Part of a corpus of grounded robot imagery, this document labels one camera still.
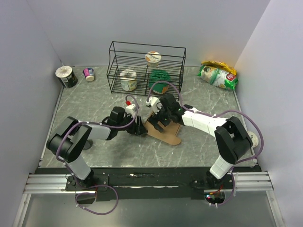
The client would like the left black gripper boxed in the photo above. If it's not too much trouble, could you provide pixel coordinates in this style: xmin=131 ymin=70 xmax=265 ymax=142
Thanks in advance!
xmin=117 ymin=113 xmax=148 ymax=135

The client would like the brown cardboard box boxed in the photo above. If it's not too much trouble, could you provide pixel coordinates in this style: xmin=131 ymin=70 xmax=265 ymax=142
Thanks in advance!
xmin=144 ymin=121 xmax=181 ymax=146

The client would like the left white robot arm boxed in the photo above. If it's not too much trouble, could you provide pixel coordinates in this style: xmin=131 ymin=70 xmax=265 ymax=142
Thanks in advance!
xmin=46 ymin=106 xmax=148 ymax=190

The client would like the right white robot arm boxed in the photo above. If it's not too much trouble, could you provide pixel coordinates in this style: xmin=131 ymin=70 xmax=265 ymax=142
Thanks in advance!
xmin=146 ymin=94 xmax=253 ymax=189

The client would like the green lid jar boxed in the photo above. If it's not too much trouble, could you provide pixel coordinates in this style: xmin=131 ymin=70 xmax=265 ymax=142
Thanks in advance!
xmin=149 ymin=69 xmax=171 ymax=95

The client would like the white yellow cup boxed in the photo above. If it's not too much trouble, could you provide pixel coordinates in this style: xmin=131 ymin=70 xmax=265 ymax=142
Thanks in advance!
xmin=119 ymin=69 xmax=137 ymax=92

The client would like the metal tin can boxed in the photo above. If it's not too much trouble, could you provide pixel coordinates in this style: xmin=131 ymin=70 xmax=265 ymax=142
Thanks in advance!
xmin=83 ymin=140 xmax=93 ymax=150

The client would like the orange yogurt cup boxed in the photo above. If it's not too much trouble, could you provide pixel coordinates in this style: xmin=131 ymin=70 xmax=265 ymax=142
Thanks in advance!
xmin=145 ymin=51 xmax=162 ymax=68

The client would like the small purple yogurt cup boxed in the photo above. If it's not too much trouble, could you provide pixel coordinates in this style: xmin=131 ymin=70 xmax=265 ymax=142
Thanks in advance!
xmin=83 ymin=68 xmax=95 ymax=82

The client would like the green chips bag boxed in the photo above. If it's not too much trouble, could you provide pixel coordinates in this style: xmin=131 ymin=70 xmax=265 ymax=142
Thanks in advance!
xmin=197 ymin=65 xmax=238 ymax=90

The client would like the yellow chips bag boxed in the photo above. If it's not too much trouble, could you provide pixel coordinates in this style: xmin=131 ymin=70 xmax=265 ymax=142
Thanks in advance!
xmin=201 ymin=61 xmax=237 ymax=75

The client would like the black can white lid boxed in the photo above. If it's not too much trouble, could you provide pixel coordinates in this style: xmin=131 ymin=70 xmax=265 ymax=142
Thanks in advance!
xmin=55 ymin=66 xmax=78 ymax=88

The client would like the white lidded cup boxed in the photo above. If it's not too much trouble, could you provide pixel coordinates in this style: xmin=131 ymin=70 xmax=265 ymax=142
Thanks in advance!
xmin=247 ymin=131 xmax=259 ymax=148

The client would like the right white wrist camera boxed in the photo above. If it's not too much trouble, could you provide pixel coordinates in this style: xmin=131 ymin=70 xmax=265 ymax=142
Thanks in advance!
xmin=145 ymin=96 xmax=162 ymax=114

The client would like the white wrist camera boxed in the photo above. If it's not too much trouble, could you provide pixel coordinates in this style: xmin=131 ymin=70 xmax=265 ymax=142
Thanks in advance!
xmin=145 ymin=96 xmax=162 ymax=114
xmin=125 ymin=100 xmax=140 ymax=118

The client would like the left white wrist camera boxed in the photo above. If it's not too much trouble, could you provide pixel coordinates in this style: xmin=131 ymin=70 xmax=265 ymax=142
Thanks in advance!
xmin=125 ymin=100 xmax=140 ymax=118

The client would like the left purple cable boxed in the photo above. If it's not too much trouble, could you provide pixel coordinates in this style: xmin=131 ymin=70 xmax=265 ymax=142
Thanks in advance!
xmin=55 ymin=94 xmax=140 ymax=216

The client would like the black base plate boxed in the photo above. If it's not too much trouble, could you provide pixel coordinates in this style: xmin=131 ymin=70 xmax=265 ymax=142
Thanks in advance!
xmin=65 ymin=166 xmax=237 ymax=205

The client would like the black wire rack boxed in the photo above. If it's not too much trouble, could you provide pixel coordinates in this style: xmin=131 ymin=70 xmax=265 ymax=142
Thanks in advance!
xmin=107 ymin=41 xmax=187 ymax=98

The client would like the aluminium rail frame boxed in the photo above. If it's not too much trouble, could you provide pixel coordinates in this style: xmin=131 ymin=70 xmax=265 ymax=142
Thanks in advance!
xmin=13 ymin=172 xmax=285 ymax=227

